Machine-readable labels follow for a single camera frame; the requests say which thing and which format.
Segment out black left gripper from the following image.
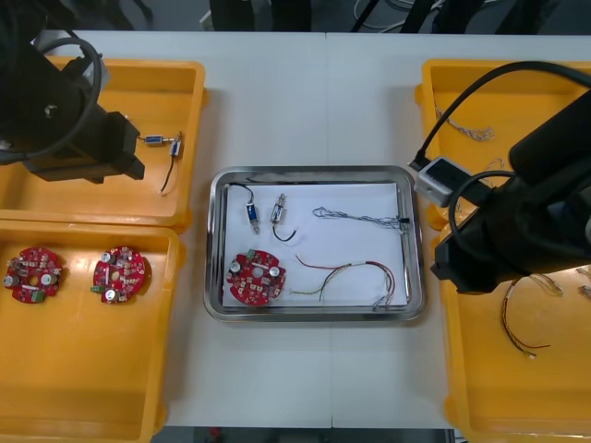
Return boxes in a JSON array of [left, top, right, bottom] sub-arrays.
[[22, 110, 147, 185]]

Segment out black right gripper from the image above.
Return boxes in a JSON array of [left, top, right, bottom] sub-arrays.
[[430, 184, 546, 295]]

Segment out red green-yellow wire harness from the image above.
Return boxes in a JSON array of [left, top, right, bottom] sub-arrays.
[[289, 253, 399, 311], [501, 271, 565, 362]]

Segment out blue label metal solenoid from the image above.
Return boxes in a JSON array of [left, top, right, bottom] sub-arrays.
[[228, 182, 260, 236]]

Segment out white label metal solenoid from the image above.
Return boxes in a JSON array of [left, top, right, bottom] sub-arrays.
[[270, 192, 299, 244]]

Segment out round red circuit board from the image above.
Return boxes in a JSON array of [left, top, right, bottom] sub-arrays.
[[224, 248, 288, 308], [90, 245, 148, 305], [3, 245, 65, 305]]

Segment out yellow-orange plastic bin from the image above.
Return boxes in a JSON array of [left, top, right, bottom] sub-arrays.
[[0, 219, 188, 443], [0, 59, 210, 228], [429, 221, 591, 443], [413, 57, 591, 227]]

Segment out group of metal solenoids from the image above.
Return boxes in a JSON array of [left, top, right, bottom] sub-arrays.
[[140, 131, 185, 195]]

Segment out steel tray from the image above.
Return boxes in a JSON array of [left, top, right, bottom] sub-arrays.
[[30, 30, 53, 53], [202, 164, 426, 325]]

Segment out white paper sheet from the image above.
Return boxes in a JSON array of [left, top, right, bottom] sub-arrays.
[[220, 182, 408, 309]]

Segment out black stand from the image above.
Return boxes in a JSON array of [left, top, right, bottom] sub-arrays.
[[399, 0, 438, 34]]

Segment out white cables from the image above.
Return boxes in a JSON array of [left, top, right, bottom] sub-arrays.
[[353, 0, 463, 33]]

